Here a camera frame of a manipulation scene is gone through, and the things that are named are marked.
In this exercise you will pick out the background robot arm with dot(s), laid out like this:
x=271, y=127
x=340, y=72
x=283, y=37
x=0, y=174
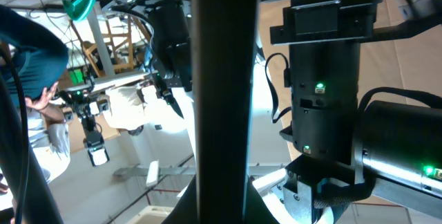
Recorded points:
x=106, y=180

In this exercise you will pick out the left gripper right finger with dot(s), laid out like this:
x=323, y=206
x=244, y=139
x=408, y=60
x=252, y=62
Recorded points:
x=256, y=212

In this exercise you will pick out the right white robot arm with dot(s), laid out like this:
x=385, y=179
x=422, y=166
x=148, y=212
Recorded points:
x=354, y=147

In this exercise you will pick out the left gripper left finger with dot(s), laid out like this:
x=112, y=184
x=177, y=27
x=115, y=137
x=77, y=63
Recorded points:
x=185, y=212

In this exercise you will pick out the person in teal shirt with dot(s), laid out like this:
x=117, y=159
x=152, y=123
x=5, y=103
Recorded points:
x=35, y=147

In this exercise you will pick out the gold Galaxy smartphone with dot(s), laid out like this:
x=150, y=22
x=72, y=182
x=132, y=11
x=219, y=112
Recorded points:
x=223, y=51

